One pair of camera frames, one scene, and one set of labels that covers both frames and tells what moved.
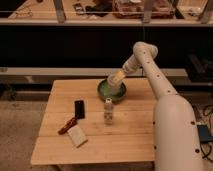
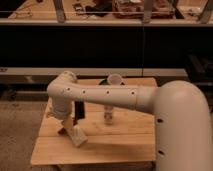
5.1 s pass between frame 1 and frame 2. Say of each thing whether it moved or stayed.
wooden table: stayed
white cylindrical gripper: moved
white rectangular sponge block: stayed
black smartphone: stayed
